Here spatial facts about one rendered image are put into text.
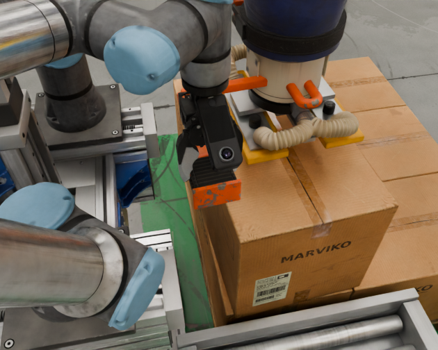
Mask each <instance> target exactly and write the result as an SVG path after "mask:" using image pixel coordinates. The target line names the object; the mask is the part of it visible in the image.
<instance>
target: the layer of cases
mask: <svg viewBox="0 0 438 350"><path fill-rule="evenodd" d="M322 77H323V75H322ZM323 78H324V79H325V81H326V82H327V84H328V85H329V86H330V87H331V89H332V90H333V92H334V93H335V97H336V98H337V99H338V101H339V102H340V104H341V105H342V106H343V107H344V109H345V110H346V111H348V112H350V113H352V114H353V115H354V116H355V117H356V118H357V119H358V121H359V126H358V127H359V129H360V131H361V132H362V133H363V134H364V140H363V141H362V142H357V143H355V144H356V145H357V147H358V148H359V150H360V151H361V152H362V153H363V155H364V157H365V158H366V159H367V161H368V162H369V164H370V165H371V167H372V168H373V169H374V170H375V172H376V174H377V175H378V176H379V177H380V179H381V181H382V182H383V183H384V185H385V186H386V187H387V189H388V191H389V192H390V193H391V195H392V196H393V198H394V199H395V200H396V202H397V203H398V205H399V207H398V209H397V211H396V213H395V215H394V218H393V219H392V221H391V223H390V225H389V227H388V229H387V232H386V233H385V235H384V237H383V239H382V241H381V243H380V245H379V247H378V250H377V251H376V253H375V255H374V257H373V260H372V262H371V264H370V266H369V268H368V270H367V272H366V274H365V276H364V278H363V280H362V282H361V284H360V286H357V287H353V288H350V289H347V290H342V291H339V292H335V293H331V294H327V295H324V296H321V297H316V298H313V299H309V300H306V301H301V302H298V303H293V304H291V305H287V306H282V307H280V308H275V309H272V310H267V311H264V312H260V313H257V314H254V315H249V316H246V317H242V318H238V319H236V318H235V316H234V313H233V310H232V306H231V304H230V301H229V297H228V294H227V291H226V288H225V284H224V281H223V279H222V274H221V272H220V268H219V266H218V261H217V259H216V255H215V253H214V250H213V246H212V243H211V240H210V237H209V233H208V231H207V228H206V224H205V221H204V218H203V215H202V211H201V209H197V210H194V207H193V193H192V190H191V187H190V183H189V181H187V184H188V189H189V193H190V200H191V203H192V207H193V213H194V217H195V223H196V227H197V233H198V237H199V241H200V246H201V250H202V257H203V260H204V266H205V270H206V276H207V280H208V284H209V290H210V293H211V300H212V304H213V310H214V313H215V317H216V324H217V327H219V326H226V325H230V324H236V323H240V322H246V321H250V320H254V319H261V318H264V317H271V316H275V315H281V314H285V313H292V312H295V311H299V310H306V309H310V308H316V307H320V306H326V305H330V304H334V303H341V302H344V301H351V300H355V299H361V298H365V297H372V296H375V295H379V294H386V293H390V292H396V291H400V290H406V289H410V288H415V290H416V291H417V293H418V295H419V297H418V299H417V300H419V302H420V304H421V305H422V307H423V309H424V310H425V313H426V315H427V316H428V318H429V320H433V319H438V144H437V143H436V142H435V140H434V139H433V138H432V136H431V135H430V134H429V132H427V130H426V129H425V128H424V126H423V125H422V123H421V122H420V121H419V120H418V119H417V118H416V116H415V115H414V113H413V112H412V111H411V110H410V109H409V107H408V106H406V103H405V102H404V101H403V100H402V99H401V97H400V96H399V95H398V93H397V92H396V91H395V90H394V88H393V87H392V86H391V84H390V83H389V82H388V80H387V79H386V78H385V77H384V76H383V74H382V73H381V72H380V70H379V69H378V68H377V67H376V66H375V64H374V63H373V61H372V60H371V59H370V58H369V57H363V58H351V59H345V60H334V61H328V64H327V70H326V74H325V77H323ZM173 86H174V94H175V108H176V116H177V130H178V136H179V135H180V134H181V133H182V131H183V129H185V128H184V125H183V124H182V122H181V118H180V113H179V102H178V100H177V93H178V92H181V89H182V88H183V86H182V84H181V79H177V80H173Z"/></svg>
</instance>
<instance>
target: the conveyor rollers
mask: <svg viewBox="0 0 438 350"><path fill-rule="evenodd" d="M402 330H403V323H402V321H401V319H400V317H399V316H398V315H396V314H395V315H388V316H384V317H378V318H375V319H368V320H364V321H360V322H355V323H351V324H344V325H341V326H335V327H331V328H324V329H321V330H317V331H311V332H307V333H301V334H297V335H291V336H287V337H281V338H277V339H274V340H268V341H264V342H258V343H254V344H248V345H244V346H240V347H234V348H231V349H224V350H317V349H323V348H327V347H333V346H336V345H340V344H346V343H349V342H356V341H359V340H365V339H369V338H375V337H378V336H382V335H388V334H392V333H398V332H401V331H402ZM384 350H416V349H415V347H414V346H413V345H412V344H406V345H403V346H399V347H393V348H390V349H384Z"/></svg>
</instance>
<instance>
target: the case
mask: <svg viewBox="0 0 438 350"><path fill-rule="evenodd" d="M267 113H268V114H269V116H270V118H271V120H272V122H273V124H274V125H275V128H276V129H277V131H278V132H280V131H283V130H284V129H286V130H287V129H288V128H291V127H293V125H292V123H291V122H290V120H289V118H288V117H287V115H280V116H276V115H275V113H273V112H268V111H267ZM287 149H288V150H289V155H288V156H287V157H285V158H279V159H275V160H269V161H266V162H259V163H255V164H251V165H248V164H247V163H246V161H245V158H244V156H243V153H242V157H243V162H242V163H241V164H240V166H239V167H238V168H237V170H236V171H235V172H234V173H235V175H236V178H237V179H241V200H238V201H232V202H229V203H223V204H219V205H216V206H210V207H206V208H201V211H202V215H203V218H204V221H205V224H206V228H207V231H208V233H209V237H210V240H211V243H212V246H213V250H214V253H215V255H216V259H217V261H218V266H219V268H220V272H221V274H222V279H223V281H224V284H225V288H226V291H227V294H228V297H229V301H230V304H231V306H232V310H233V313H234V316H235V318H236V319H238V318H242V317H246V316H249V315H254V314H257V313H262V312H264V311H267V310H272V309H275V308H280V307H282V306H287V305H291V304H293V303H298V302H301V301H306V300H309V299H313V298H316V297H321V296H324V295H327V294H331V293H335V292H339V291H342V290H347V289H350V288H355V287H357V286H360V284H361V282H362V280H363V278H364V276H365V274H366V272H367V270H368V268H369V266H370V264H371V262H372V260H373V257H374V255H375V253H376V251H377V250H378V247H379V246H380V243H381V241H382V239H383V237H384V235H385V233H386V232H387V229H388V227H389V225H390V223H391V221H392V219H393V218H394V215H395V213H396V211H397V209H398V207H399V205H398V203H397V202H396V200H395V199H394V198H393V196H392V195H391V193H390V192H389V191H388V189H387V187H386V186H385V185H384V183H383V182H382V181H381V179H380V177H379V176H378V175H377V174H376V172H375V170H374V169H373V168H372V167H371V165H370V164H369V162H368V161H367V159H366V158H365V157H364V155H363V153H362V152H361V151H360V150H359V148H358V147H357V145H356V144H355V143H353V144H347V145H343V146H339V147H333V148H329V149H325V147H324V146H323V145H322V143H321V141H320V140H319V139H318V137H316V140H315V141H313V142H306V143H302V144H298V145H295V146H293V147H292V146H291V147H287Z"/></svg>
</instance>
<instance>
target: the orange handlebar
mask: <svg viewBox="0 0 438 350"><path fill-rule="evenodd" d="M267 83H268V81H267V79H266V78H264V77H262V76H260V75H259V77H257V76H251V77H246V78H238V79H234V80H230V81H229V85H228V87H227V89H226V90H225V91H223V92H222V93H223V94H225V93H230V92H237V91H241V90H249V89H253V88H261V87H265V86H267ZM304 88H305V90H306V91H307V92H308V94H309V96H310V97H311V99H306V98H304V97H303V95H302V93H301V92H300V91H299V89H298V87H297V86H296V84H295V83H289V84H288V85H287V86H286V89H287V91H288V92H289V94H290V95H291V97H292V99H293V100H294V101H295V103H296V104H297V105H298V106H299V107H301V108H304V109H313V108H317V107H319V106H320V105H321V104H322V101H323V96H322V94H321V93H320V92H319V91H318V89H317V87H316V86H315V85H314V83H313V82H312V81H311V80H308V81H307V82H306V83H305V84H304ZM181 92H186V91H185V89H183V88H182V89H181ZM178 93H179V92H178ZM178 93H177V100H178V102H179V97H178ZM196 147H197V149H198V151H199V153H200V154H199V155H201V154H205V153H208V152H207V149H206V145H204V146H203V147H200V146H196Z"/></svg>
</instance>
